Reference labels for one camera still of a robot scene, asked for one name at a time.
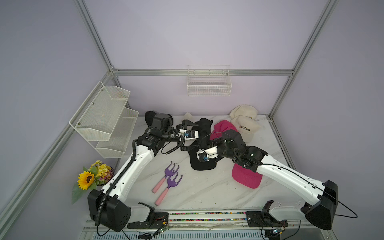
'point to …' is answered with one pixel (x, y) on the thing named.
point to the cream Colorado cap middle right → (246, 126)
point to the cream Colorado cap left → (188, 116)
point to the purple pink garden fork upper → (168, 172)
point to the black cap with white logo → (198, 165)
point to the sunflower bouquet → (98, 173)
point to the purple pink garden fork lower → (170, 182)
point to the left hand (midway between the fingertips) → (194, 133)
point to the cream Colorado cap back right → (244, 110)
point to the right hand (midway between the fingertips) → (208, 142)
